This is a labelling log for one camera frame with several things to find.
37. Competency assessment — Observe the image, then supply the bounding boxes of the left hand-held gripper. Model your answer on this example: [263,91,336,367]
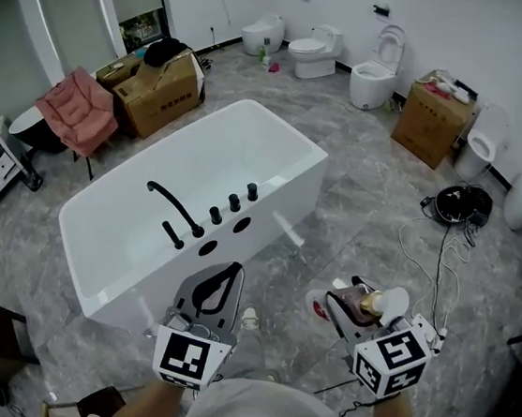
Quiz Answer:
[149,252,248,395]

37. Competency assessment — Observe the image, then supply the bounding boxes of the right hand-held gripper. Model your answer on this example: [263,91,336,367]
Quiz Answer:
[313,272,442,407]

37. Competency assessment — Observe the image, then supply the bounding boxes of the white bathtub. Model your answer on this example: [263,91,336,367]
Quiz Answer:
[45,77,336,353]

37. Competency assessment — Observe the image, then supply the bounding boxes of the person's left forearm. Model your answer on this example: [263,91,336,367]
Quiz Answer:
[110,372,201,417]

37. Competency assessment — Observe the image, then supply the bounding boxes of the green bottle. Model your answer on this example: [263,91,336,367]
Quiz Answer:
[256,36,275,67]

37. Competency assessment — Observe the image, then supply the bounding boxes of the person's white red shoe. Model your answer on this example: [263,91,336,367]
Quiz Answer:
[301,287,337,325]

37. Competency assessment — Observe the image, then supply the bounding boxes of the person's grey trouser leg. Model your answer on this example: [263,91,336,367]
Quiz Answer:
[224,320,295,387]

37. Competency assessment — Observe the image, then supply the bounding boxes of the black hand shower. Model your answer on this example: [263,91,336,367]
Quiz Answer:
[158,219,188,252]

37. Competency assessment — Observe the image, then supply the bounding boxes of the white power strip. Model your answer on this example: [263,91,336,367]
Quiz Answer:
[405,312,450,355]

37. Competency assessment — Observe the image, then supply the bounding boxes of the black curved faucet spout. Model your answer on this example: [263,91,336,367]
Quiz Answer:
[141,180,211,240]

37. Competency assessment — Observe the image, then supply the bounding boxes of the round black device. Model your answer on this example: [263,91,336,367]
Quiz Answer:
[430,180,497,230]

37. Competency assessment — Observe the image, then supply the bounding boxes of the black stool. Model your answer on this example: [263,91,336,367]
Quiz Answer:
[74,381,129,417]

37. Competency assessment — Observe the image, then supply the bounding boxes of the tall cardboard box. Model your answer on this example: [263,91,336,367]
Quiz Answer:
[386,65,482,174]

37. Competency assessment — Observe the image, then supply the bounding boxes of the slim white toilet open lid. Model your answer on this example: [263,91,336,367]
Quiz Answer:
[451,98,514,187]

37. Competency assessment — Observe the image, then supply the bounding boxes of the large cardboard box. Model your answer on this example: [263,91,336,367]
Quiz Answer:
[107,38,213,147]

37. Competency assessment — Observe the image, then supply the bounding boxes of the white toilet with raised lid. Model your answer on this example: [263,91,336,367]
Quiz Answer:
[345,19,409,114]

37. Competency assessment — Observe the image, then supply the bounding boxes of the pink padded jacket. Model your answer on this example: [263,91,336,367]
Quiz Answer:
[28,62,126,163]

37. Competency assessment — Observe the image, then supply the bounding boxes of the white items on box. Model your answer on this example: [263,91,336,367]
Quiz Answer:
[422,67,483,107]

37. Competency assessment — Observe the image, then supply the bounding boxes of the round black white table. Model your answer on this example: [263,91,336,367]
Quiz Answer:
[6,102,74,157]

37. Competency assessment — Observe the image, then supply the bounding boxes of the small cardboard box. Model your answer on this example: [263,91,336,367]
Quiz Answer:
[93,47,145,96]

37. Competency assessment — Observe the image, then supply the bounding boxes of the white toilet with tank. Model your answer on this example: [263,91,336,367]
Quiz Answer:
[283,20,347,84]

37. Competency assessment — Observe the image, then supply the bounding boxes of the black garment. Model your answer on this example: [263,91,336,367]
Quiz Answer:
[142,34,196,73]

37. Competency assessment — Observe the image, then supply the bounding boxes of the egg-shaped white toilet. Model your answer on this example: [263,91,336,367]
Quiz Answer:
[237,9,289,61]

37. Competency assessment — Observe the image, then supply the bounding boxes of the window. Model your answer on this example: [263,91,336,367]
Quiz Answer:
[114,2,167,60]

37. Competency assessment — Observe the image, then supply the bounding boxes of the white cable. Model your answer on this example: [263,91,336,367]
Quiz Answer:
[385,212,472,342]

